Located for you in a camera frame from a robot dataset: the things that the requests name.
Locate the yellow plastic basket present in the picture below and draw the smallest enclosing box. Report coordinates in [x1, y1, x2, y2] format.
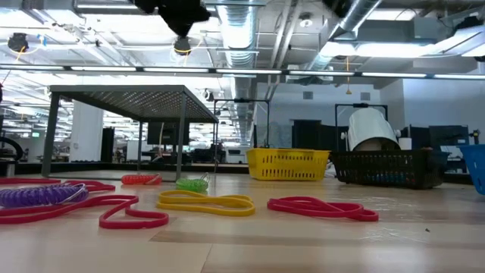
[245, 147, 331, 182]

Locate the grey perforated metal shelf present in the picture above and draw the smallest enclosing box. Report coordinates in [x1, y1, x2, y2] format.
[41, 84, 220, 182]

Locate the white pillar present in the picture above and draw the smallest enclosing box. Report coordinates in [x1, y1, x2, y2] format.
[70, 100, 105, 163]

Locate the green spiral coil keychain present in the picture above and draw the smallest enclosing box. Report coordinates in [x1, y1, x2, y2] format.
[175, 172, 211, 193]

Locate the black plastic basket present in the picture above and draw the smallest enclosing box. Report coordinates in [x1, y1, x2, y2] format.
[329, 149, 451, 190]

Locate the purple spiral coil keychain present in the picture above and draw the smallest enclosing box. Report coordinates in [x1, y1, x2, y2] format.
[0, 181, 90, 209]

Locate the white desk lamp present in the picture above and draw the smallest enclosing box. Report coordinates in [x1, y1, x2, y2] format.
[347, 107, 402, 152]

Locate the long ceiling light strip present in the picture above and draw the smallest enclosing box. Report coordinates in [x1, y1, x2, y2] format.
[0, 64, 485, 80]

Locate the blue plastic basket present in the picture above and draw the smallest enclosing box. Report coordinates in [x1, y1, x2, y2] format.
[456, 143, 485, 196]

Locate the black cabinet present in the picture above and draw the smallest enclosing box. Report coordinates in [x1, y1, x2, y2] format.
[291, 119, 349, 152]

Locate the black ceiling spotlight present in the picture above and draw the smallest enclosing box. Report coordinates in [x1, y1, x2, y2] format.
[173, 36, 192, 57]
[7, 32, 30, 53]

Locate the red rubber band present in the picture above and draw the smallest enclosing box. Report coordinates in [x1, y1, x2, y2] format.
[0, 194, 170, 231]
[60, 177, 117, 193]
[0, 177, 62, 186]
[266, 196, 380, 223]

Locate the yellow rubber band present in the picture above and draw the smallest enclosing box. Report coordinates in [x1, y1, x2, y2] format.
[156, 189, 257, 218]

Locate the yellow hanging cord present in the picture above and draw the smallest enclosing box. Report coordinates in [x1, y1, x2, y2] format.
[344, 56, 352, 96]

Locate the black frame stand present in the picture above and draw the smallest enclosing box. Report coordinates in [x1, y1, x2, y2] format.
[334, 102, 388, 151]
[213, 98, 271, 149]

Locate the black monitor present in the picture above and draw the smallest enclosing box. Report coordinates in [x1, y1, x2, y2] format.
[409, 124, 471, 152]
[146, 121, 190, 146]

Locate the orange-red spiral coil keychain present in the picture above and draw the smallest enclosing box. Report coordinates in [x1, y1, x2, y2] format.
[120, 173, 163, 186]

